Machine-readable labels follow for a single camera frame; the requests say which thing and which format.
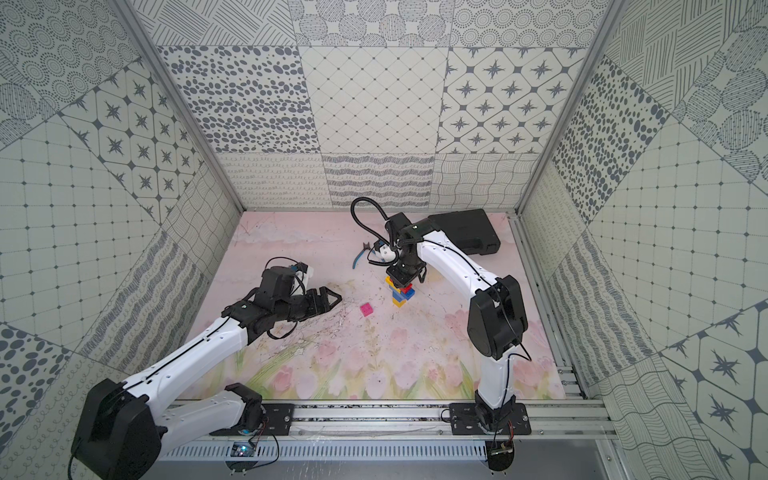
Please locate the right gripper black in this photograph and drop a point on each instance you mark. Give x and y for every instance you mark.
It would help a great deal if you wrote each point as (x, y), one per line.
(400, 278)

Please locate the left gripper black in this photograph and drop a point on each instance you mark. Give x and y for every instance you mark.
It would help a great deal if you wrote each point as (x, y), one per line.
(308, 302)

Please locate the yellow long lego brick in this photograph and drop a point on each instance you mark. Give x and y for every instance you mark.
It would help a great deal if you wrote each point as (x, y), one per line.
(390, 282)

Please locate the pink lego brick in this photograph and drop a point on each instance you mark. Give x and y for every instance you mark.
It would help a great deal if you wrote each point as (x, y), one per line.
(366, 309)

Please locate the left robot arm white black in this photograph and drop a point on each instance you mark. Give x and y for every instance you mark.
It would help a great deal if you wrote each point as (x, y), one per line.
(126, 426)

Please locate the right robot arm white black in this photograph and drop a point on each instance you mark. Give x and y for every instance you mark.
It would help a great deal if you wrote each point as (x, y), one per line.
(497, 319)

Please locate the floral pink table mat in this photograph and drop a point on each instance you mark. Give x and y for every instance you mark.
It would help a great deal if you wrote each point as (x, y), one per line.
(418, 351)

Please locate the black plastic tool case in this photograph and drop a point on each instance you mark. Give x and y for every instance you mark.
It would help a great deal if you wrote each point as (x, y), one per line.
(470, 230)

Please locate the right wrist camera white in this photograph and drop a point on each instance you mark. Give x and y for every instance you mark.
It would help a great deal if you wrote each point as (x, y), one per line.
(380, 253)

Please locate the teal handled pliers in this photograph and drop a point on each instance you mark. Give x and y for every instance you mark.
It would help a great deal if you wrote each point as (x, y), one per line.
(364, 250)

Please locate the aluminium rail frame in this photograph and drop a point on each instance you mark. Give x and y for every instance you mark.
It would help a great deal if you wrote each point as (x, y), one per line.
(425, 420)

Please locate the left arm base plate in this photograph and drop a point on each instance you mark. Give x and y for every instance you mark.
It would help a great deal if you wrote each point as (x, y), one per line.
(269, 418)

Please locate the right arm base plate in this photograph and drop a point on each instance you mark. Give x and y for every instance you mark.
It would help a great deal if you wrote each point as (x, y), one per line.
(473, 419)

